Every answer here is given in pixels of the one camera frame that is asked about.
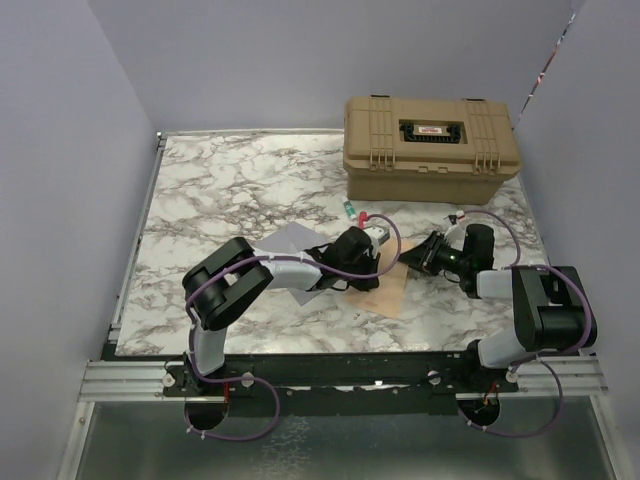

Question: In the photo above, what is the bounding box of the aluminium extrusion frame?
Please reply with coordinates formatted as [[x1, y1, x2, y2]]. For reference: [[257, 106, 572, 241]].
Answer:
[[78, 132, 168, 403]]

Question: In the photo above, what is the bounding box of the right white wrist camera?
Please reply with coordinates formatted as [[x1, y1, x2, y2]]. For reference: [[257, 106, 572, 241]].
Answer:
[[445, 210, 466, 244]]

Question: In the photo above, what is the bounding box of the grey envelope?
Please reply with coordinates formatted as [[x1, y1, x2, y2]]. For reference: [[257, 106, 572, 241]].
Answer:
[[254, 222, 330, 306]]

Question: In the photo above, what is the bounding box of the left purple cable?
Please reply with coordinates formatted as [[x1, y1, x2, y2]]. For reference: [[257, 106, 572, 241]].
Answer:
[[182, 213, 402, 441]]

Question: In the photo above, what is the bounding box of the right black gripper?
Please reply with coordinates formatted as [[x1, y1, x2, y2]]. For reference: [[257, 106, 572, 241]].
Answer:
[[396, 230, 471, 276]]

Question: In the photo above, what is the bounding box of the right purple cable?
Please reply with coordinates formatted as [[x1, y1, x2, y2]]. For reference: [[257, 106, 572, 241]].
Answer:
[[457, 209, 599, 437]]

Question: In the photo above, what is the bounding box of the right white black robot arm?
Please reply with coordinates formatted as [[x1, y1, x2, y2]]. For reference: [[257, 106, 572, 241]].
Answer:
[[399, 224, 597, 391]]

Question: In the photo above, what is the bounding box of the tan paper letter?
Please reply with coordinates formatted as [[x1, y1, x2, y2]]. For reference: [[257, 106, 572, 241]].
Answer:
[[344, 261, 409, 319]]

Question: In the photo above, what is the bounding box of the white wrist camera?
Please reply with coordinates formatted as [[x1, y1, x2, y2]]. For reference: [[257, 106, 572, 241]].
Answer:
[[358, 211, 391, 247], [445, 210, 466, 244]]

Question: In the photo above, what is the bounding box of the tan plastic tool case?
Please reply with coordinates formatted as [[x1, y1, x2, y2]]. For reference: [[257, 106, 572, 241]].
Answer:
[[343, 95, 521, 205]]

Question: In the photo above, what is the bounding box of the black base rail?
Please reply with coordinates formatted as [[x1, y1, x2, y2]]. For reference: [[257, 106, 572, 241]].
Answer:
[[102, 339, 599, 417]]

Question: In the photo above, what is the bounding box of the green white glue stick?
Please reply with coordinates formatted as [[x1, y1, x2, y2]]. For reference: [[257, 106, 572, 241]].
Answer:
[[342, 200, 358, 221]]

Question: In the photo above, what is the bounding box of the purple cable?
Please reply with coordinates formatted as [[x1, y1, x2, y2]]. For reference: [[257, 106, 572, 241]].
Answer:
[[182, 213, 402, 441], [457, 209, 599, 437]]

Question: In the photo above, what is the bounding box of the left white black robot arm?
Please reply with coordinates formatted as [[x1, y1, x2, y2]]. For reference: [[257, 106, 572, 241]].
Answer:
[[182, 226, 390, 395]]

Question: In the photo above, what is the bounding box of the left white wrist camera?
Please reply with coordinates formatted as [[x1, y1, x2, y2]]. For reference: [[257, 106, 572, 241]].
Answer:
[[358, 211, 391, 247]]

